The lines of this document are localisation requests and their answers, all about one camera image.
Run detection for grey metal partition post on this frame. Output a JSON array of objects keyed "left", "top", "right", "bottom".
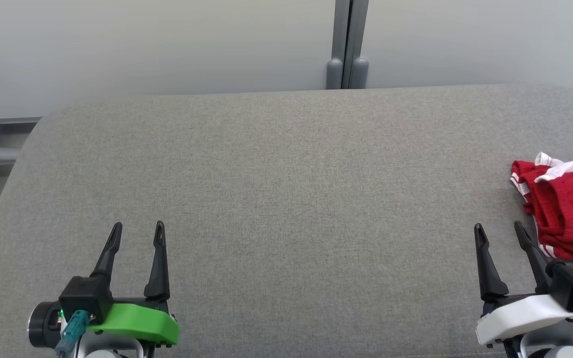
[
  {"left": 326, "top": 0, "right": 351, "bottom": 90},
  {"left": 350, "top": 0, "right": 370, "bottom": 89}
]

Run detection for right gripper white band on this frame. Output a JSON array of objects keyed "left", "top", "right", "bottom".
[{"left": 474, "top": 221, "right": 573, "bottom": 347}]

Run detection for red shirt white sleeves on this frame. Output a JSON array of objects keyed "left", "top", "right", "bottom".
[{"left": 510, "top": 160, "right": 558, "bottom": 260}]

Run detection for left cable teal connector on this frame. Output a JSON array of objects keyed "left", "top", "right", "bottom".
[{"left": 55, "top": 309, "right": 91, "bottom": 358}]

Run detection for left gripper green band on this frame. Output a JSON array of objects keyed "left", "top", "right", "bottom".
[{"left": 88, "top": 221, "right": 180, "bottom": 346}]

